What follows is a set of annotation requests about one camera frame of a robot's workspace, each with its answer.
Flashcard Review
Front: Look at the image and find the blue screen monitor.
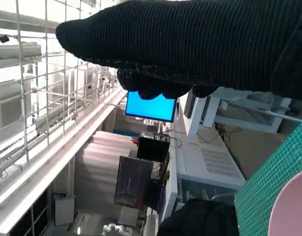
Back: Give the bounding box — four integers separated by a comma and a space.
124, 90, 178, 123

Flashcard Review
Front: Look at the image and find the black office chair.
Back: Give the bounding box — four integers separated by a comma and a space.
158, 198, 240, 236

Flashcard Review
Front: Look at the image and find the dark glass panel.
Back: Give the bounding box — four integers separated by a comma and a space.
113, 155, 154, 207

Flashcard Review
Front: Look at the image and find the white wire grid panel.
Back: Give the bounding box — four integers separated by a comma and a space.
0, 0, 124, 187

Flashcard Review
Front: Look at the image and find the black perforated bar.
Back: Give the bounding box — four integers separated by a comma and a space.
184, 89, 197, 119

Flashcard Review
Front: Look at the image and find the white framed cart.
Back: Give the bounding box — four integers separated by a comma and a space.
185, 86, 302, 135

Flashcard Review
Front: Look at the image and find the white perforated metal cabinet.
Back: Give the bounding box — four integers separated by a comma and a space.
175, 127, 247, 191

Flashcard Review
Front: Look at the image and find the dark electronics box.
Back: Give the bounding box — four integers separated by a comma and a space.
140, 180, 166, 212

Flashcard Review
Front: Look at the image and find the black equipment box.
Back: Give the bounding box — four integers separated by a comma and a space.
136, 134, 171, 163

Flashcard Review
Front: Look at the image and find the white metal pole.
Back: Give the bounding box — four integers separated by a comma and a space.
248, 105, 302, 123

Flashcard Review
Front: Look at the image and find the green cutting mat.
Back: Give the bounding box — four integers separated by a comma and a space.
234, 120, 302, 236

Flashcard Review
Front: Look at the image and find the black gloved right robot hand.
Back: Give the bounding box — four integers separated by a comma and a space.
55, 0, 302, 101

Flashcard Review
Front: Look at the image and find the white air conditioner unit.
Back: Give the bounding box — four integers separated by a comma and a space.
0, 41, 42, 69

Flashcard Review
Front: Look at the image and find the pink bowl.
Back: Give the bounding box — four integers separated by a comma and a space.
267, 168, 302, 236

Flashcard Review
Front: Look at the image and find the long white beam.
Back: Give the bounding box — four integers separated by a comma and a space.
0, 88, 128, 234

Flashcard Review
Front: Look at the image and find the white desk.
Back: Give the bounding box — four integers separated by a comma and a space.
143, 118, 188, 236

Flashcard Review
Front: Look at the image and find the white corrugated partition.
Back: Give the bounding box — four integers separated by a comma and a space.
74, 130, 141, 217

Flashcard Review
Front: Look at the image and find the small white box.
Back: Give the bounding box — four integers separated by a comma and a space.
53, 194, 76, 226

